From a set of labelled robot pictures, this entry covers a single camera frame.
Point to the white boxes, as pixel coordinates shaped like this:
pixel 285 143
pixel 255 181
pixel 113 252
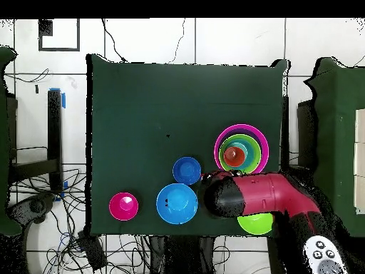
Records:
pixel 360 159

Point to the large pink bowl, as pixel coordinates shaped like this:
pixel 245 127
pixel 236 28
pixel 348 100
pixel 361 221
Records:
pixel 242 126

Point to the black square floor frame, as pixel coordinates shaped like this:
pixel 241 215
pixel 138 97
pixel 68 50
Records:
pixel 45 27

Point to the orange cup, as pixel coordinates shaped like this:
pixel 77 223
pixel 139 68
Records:
pixel 234 157

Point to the light blue straight-sided bowl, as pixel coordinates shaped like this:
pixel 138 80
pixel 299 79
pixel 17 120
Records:
pixel 251 148

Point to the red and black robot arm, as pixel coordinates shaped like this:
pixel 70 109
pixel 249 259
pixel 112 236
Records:
pixel 271 194

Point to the large blue bowl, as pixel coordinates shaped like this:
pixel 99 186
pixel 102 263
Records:
pixel 179 204

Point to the green-clothed side table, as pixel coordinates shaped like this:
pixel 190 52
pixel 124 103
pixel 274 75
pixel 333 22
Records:
pixel 336 128
pixel 3 128

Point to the small dark blue bowl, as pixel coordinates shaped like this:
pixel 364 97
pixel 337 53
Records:
pixel 186 171

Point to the green bowl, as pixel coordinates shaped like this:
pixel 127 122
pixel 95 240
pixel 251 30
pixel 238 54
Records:
pixel 242 137
pixel 255 224

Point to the black power adapter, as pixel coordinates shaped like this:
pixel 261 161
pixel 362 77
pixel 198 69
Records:
pixel 91 251

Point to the purple bowl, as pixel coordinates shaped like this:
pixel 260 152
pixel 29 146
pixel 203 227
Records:
pixel 225 134

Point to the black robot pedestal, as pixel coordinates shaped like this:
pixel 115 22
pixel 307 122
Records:
pixel 182 254

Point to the small pink bowl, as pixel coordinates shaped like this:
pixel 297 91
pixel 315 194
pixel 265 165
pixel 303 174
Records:
pixel 121 212

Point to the black post with blue tape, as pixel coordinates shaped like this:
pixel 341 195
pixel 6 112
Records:
pixel 54 137

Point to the dark green table cloth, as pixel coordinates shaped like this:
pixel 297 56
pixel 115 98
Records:
pixel 171 100

